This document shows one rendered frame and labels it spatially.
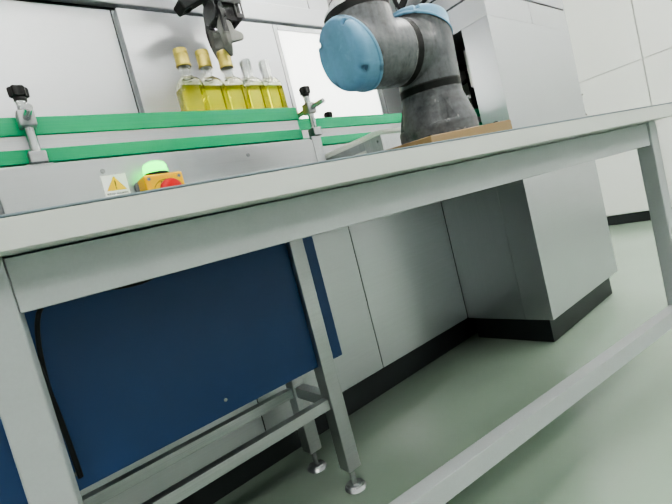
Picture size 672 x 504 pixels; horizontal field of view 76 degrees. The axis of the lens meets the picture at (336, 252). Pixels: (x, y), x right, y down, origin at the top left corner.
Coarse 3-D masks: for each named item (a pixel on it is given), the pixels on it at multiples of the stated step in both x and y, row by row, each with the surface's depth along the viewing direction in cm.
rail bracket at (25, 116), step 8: (8, 88) 70; (16, 88) 70; (24, 88) 71; (16, 96) 70; (24, 96) 71; (16, 104) 71; (24, 104) 67; (16, 112) 70; (24, 112) 68; (32, 112) 71; (24, 120) 70; (32, 120) 71; (24, 128) 71; (32, 128) 72; (32, 136) 71; (32, 144) 71; (32, 152) 71; (40, 152) 71; (32, 160) 71; (40, 160) 71; (48, 160) 72
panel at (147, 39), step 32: (128, 32) 109; (160, 32) 115; (192, 32) 120; (256, 32) 133; (320, 32) 149; (128, 64) 111; (160, 64) 114; (192, 64) 119; (256, 64) 132; (160, 96) 113; (288, 96) 138
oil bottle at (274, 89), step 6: (264, 78) 117; (270, 78) 117; (276, 78) 119; (264, 84) 116; (270, 84) 117; (276, 84) 118; (270, 90) 116; (276, 90) 118; (282, 90) 119; (270, 96) 116; (276, 96) 118; (282, 96) 119; (270, 102) 117; (276, 102) 117; (282, 102) 119
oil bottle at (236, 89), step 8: (224, 80) 110; (232, 80) 110; (240, 80) 111; (232, 88) 110; (240, 88) 111; (232, 96) 109; (240, 96) 111; (248, 96) 113; (232, 104) 109; (240, 104) 111; (248, 104) 112
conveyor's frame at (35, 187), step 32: (96, 160) 77; (128, 160) 80; (160, 160) 84; (192, 160) 88; (224, 160) 93; (256, 160) 97; (288, 160) 103; (0, 192) 68; (32, 192) 71; (64, 192) 74; (96, 192) 77; (128, 192) 80
